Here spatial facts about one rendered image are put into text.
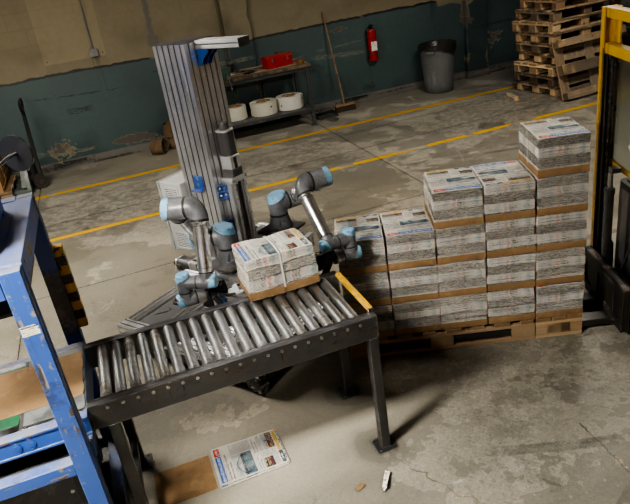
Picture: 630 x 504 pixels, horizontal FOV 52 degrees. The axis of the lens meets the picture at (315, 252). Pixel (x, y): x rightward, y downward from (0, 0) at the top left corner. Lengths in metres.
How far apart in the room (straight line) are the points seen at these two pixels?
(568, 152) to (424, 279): 1.07
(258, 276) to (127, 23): 6.95
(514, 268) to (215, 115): 1.97
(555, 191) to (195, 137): 2.06
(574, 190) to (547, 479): 1.57
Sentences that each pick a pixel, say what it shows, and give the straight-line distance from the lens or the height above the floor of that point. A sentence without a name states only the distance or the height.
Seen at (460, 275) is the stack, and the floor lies 0.52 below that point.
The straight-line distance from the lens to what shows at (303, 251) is 3.28.
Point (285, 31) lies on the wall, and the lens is 10.23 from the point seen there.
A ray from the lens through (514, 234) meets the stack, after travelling 3.89.
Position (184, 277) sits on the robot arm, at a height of 0.96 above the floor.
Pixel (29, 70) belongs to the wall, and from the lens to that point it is 9.84.
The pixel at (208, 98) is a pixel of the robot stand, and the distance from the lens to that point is 3.74.
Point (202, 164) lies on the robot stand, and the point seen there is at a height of 1.35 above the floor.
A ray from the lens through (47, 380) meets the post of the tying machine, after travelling 2.60.
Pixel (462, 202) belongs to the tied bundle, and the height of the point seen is 0.98.
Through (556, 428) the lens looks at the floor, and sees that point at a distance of 3.64.
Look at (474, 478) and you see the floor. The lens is 3.35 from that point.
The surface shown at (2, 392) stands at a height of 0.80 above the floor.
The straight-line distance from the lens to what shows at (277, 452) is 3.57.
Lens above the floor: 2.40
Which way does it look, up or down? 25 degrees down
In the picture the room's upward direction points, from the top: 9 degrees counter-clockwise
